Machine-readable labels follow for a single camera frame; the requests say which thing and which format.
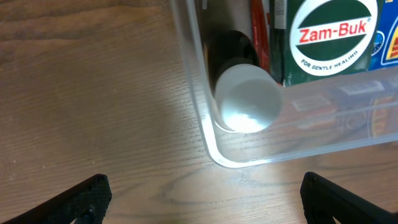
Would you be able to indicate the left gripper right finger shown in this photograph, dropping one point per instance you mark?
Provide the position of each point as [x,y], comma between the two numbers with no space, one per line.
[325,202]

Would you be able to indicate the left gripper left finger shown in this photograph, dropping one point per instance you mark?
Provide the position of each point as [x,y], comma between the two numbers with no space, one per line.
[86,202]

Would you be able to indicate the dark syrup bottle white cap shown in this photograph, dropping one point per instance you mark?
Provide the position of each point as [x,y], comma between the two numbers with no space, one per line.
[246,97]

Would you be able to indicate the blue Kool Fever box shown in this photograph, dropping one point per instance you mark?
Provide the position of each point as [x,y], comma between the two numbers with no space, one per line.
[385,43]

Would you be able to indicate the green Zam-Buk box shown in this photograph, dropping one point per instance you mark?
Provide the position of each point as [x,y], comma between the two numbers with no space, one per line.
[315,39]

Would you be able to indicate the red Panadol ActiFast box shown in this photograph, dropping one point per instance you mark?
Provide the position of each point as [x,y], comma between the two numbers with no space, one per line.
[260,28]

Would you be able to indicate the clear plastic container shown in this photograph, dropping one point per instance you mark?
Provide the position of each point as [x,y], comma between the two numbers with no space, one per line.
[328,115]

